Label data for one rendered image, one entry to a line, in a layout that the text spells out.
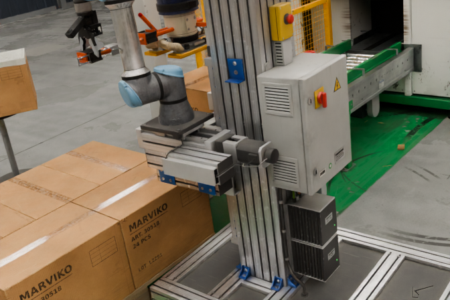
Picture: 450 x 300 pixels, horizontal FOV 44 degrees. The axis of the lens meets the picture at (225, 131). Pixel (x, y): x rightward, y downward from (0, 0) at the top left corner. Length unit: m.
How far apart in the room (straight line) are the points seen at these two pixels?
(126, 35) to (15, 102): 2.36
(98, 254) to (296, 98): 1.20
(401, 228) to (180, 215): 1.29
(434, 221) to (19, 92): 3.00
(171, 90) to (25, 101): 2.32
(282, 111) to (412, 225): 1.56
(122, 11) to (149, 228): 1.15
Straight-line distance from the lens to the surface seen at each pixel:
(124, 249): 2.78
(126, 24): 2.19
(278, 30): 2.17
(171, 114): 2.29
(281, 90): 2.08
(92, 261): 2.68
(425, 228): 3.44
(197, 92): 3.04
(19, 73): 4.40
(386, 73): 4.43
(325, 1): 5.04
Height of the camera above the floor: 1.82
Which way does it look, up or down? 21 degrees down
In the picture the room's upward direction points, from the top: 8 degrees counter-clockwise
